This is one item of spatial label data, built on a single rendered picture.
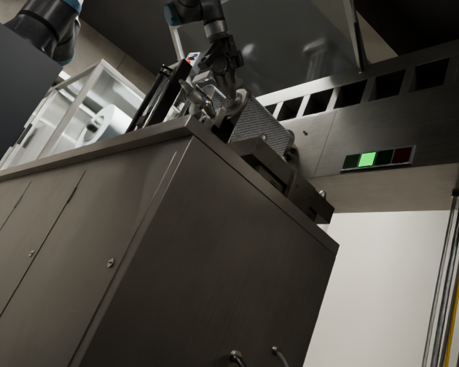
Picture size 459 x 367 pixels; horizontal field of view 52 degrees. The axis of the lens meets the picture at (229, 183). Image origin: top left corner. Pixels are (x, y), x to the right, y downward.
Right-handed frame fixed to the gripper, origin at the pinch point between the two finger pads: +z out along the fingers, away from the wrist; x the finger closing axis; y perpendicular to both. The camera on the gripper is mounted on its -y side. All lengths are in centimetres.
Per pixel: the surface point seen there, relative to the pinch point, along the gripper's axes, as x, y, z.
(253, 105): -4.3, 5.4, 5.2
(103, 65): 98, 14, -34
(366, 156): -33.3, 19.8, 30.9
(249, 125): -4.3, 1.1, 11.4
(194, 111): 28.1, 6.1, 1.1
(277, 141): -4.3, 12.5, 19.8
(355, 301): 45, 97, 130
